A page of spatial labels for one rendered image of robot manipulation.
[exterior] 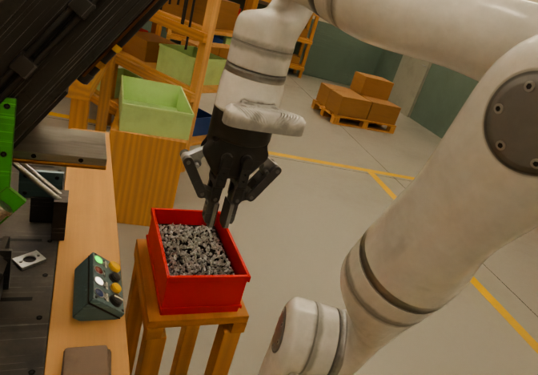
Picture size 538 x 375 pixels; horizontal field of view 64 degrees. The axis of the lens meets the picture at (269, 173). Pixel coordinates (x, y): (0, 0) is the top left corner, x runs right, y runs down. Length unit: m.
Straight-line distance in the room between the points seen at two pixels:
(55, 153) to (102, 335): 0.40
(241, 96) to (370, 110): 6.55
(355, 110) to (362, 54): 4.18
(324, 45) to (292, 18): 10.01
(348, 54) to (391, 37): 10.38
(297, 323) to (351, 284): 0.16
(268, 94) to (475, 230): 0.26
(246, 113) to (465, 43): 0.20
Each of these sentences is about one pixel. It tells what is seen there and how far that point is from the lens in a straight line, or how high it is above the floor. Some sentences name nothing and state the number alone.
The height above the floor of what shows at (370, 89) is 0.56.
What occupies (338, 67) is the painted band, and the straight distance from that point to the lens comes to 10.72.
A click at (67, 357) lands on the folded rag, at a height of 0.93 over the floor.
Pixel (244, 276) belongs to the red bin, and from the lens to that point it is 1.10.
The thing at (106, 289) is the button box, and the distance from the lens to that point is 0.97.
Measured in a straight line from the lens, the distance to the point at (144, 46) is 3.99.
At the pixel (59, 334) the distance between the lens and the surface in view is 0.94.
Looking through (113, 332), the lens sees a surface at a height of 0.90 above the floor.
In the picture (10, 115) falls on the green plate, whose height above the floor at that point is 1.24.
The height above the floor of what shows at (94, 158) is 1.13.
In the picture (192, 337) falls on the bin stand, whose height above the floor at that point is 0.43.
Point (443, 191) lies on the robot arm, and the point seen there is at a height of 1.49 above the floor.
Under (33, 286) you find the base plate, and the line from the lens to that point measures 1.04.
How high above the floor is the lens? 1.57
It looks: 22 degrees down
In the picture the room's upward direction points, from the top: 17 degrees clockwise
